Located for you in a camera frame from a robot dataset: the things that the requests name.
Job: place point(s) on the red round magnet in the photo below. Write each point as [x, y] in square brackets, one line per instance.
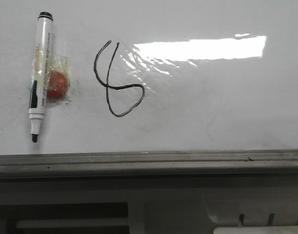
[57, 84]

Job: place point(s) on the white whiteboard marker pen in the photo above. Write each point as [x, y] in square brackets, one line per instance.
[38, 93]

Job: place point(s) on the white whiteboard surface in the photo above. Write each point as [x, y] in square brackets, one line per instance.
[218, 75]

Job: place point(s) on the black drawn marker stroke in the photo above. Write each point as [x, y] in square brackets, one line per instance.
[107, 86]

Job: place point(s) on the white plastic accessory tray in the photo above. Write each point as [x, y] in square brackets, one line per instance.
[146, 205]

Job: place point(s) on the grey aluminium whiteboard frame rail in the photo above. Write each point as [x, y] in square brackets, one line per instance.
[147, 163]

